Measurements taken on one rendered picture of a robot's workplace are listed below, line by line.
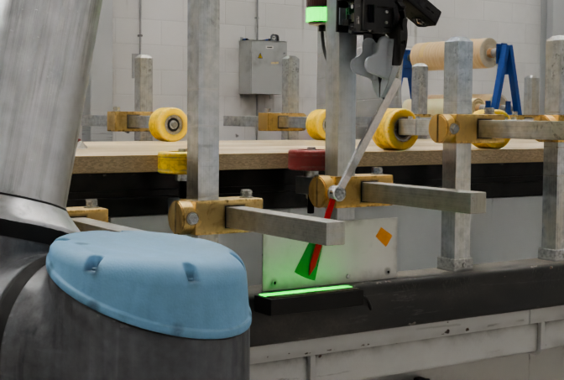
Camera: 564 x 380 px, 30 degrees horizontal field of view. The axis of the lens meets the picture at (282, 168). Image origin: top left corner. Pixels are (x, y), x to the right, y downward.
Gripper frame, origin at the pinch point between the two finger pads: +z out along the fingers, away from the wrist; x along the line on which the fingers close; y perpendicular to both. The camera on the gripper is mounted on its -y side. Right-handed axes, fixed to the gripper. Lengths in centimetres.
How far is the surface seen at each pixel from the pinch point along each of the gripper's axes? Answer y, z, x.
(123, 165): 32.1, 12.7, -25.5
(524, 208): -60, 23, -27
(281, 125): -55, 7, -112
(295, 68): -61, -9, -115
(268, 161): 4.8, 12.3, -25.4
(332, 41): 4.7, -7.5, -7.6
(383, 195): 0.2, 16.5, 0.4
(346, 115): 3.0, 4.1, -5.9
